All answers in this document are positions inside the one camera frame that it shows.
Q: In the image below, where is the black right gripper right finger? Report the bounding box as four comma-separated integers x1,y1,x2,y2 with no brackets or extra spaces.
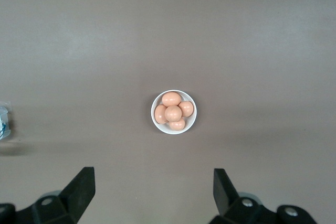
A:
209,168,319,224

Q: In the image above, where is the white round bowl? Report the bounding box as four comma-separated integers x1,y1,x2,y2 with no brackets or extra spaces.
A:
151,89,197,135

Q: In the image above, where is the brown egg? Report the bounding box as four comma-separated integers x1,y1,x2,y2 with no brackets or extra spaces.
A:
168,118,186,131
178,100,194,118
161,91,182,107
154,104,169,125
164,105,183,122

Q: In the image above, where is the clear plastic egg box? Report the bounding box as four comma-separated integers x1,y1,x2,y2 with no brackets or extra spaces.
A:
0,100,13,141

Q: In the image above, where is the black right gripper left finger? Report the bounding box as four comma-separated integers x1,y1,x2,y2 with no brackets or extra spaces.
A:
0,166,96,224

